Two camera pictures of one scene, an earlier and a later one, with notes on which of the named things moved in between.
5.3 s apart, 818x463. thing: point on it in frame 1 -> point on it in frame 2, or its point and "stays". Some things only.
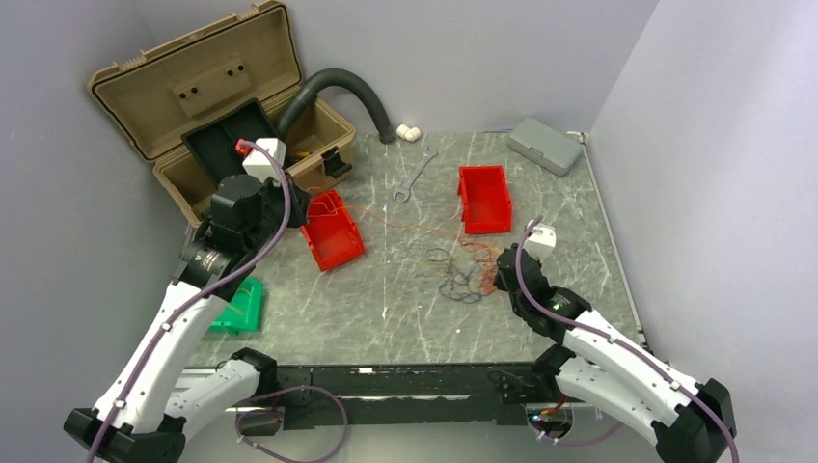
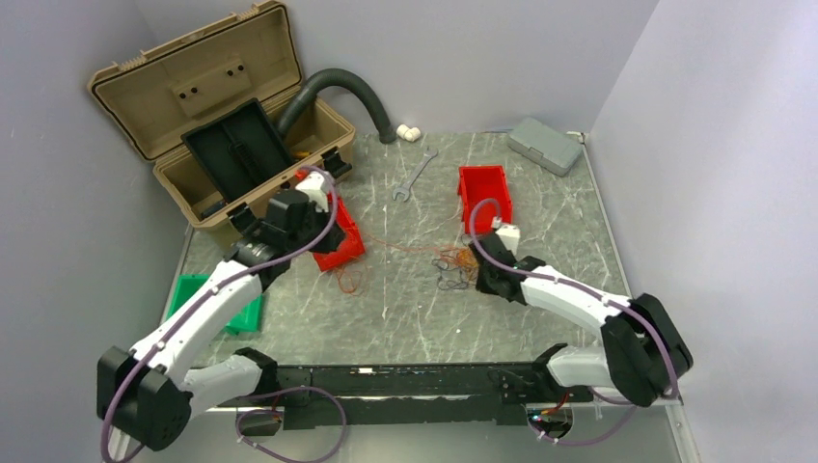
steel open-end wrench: x=405 y=189 stays
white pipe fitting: x=406 y=133 stays
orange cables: x=493 y=259 -> x=354 y=273
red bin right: x=485 y=201 stays
